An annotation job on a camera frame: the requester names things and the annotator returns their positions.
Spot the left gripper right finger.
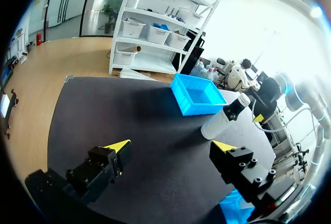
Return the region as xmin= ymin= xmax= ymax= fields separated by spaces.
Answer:
xmin=209 ymin=140 xmax=277 ymax=205

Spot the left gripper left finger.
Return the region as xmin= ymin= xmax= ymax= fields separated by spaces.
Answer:
xmin=64 ymin=139 xmax=132 ymax=204

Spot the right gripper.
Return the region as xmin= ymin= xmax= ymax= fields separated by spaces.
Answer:
xmin=252 ymin=77 xmax=282 ymax=124

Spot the blue plastic bin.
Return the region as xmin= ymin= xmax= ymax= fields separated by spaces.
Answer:
xmin=218 ymin=189 xmax=257 ymax=224
xmin=170 ymin=73 xmax=228 ymax=117

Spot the white bottle with black collar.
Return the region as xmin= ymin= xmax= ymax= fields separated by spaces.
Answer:
xmin=200 ymin=92 xmax=251 ymax=141

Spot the person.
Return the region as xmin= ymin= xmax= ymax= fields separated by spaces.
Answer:
xmin=231 ymin=58 xmax=261 ymax=92

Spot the white cable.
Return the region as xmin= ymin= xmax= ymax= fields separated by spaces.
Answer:
xmin=251 ymin=97 xmax=287 ymax=134

